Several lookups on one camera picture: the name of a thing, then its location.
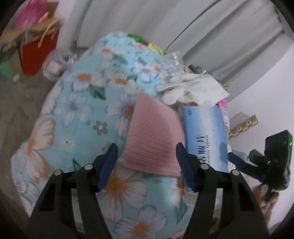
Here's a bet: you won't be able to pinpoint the right hand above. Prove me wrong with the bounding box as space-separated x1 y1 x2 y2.
253 184 279 223

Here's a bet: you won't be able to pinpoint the blue tissue pack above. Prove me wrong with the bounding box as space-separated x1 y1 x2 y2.
182 105 228 173

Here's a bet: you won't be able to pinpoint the white crumpled gloves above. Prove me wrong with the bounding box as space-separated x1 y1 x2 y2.
155 74 229 107

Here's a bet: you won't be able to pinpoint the floral blue tablecloth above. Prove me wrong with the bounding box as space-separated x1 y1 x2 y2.
11 32 197 238

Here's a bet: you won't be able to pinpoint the pink woven cloth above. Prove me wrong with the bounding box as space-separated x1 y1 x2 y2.
123 93 185 177

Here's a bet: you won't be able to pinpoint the white curtain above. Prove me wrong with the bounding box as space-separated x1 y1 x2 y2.
76 1 293 95

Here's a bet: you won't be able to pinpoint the clear plastic cup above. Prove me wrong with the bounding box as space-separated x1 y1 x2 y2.
162 51 184 69

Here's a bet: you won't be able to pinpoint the clear plastic bag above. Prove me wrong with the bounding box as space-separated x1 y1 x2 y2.
42 49 78 82

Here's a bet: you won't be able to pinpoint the red paper bag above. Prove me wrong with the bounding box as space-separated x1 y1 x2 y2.
20 18 61 76

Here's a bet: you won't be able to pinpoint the cardboard box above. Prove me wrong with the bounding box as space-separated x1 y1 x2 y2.
1 1 61 82

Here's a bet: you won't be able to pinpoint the pink plastic bag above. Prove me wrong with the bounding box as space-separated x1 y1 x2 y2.
15 0 47 30

